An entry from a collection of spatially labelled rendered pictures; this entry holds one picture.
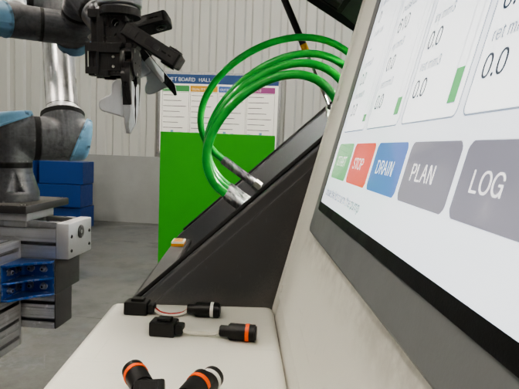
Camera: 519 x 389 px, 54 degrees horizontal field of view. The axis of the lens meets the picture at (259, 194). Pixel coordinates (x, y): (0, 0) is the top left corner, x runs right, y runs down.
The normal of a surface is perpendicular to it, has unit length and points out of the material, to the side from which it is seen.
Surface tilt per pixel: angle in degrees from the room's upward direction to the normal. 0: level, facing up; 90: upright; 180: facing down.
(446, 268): 76
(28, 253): 90
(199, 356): 0
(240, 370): 0
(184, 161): 90
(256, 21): 90
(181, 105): 90
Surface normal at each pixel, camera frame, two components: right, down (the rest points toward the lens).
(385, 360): -0.96, -0.27
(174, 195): 0.04, 0.09
